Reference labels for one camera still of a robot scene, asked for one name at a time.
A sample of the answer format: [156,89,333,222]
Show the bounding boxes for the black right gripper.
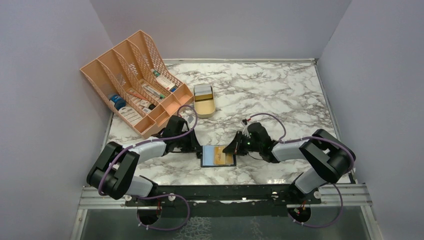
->
[223,131,262,156]

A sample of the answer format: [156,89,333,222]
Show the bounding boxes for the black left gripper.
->
[174,128,203,153]

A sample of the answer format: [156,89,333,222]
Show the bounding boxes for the yellow credit card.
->
[225,153,234,165]
[213,146,227,166]

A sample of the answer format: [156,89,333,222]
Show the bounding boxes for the black leather card holder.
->
[200,145,237,168]

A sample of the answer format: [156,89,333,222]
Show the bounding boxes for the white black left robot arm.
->
[86,115,201,206]

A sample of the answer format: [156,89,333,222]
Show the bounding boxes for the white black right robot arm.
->
[222,122,356,204]

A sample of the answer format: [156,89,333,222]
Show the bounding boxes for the beige card tray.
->
[194,89,216,119]

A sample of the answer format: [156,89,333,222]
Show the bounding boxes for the white label card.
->
[118,106,143,128]

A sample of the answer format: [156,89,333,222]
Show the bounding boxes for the white glue stick box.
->
[150,68,177,92]

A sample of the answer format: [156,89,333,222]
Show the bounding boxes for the orange pen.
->
[126,90,149,102]

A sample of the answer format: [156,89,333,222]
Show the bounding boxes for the orange plastic desk organizer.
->
[80,30,194,138]

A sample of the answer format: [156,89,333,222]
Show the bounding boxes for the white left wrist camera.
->
[186,115,196,125]

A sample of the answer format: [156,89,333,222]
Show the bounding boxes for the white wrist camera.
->
[186,115,196,125]
[241,118,251,137]

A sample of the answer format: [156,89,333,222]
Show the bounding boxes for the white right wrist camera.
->
[241,118,251,137]

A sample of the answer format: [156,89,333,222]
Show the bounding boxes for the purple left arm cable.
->
[97,104,199,196]

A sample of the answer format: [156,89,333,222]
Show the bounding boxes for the black mounting base rail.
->
[125,184,322,218]

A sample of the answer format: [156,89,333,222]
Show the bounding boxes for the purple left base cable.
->
[136,193,192,232]

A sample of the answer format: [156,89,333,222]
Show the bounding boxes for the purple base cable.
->
[136,193,192,232]
[286,183,344,229]

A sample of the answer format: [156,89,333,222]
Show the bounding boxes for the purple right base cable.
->
[286,183,344,229]

